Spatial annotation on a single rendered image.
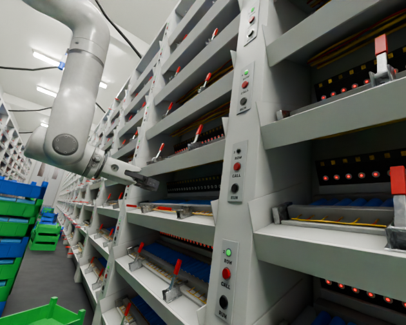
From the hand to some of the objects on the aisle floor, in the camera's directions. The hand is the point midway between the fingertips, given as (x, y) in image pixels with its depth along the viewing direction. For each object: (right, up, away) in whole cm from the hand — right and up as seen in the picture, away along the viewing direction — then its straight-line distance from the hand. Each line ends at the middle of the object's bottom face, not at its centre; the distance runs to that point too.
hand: (149, 184), depth 65 cm
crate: (-46, -56, +7) cm, 72 cm away
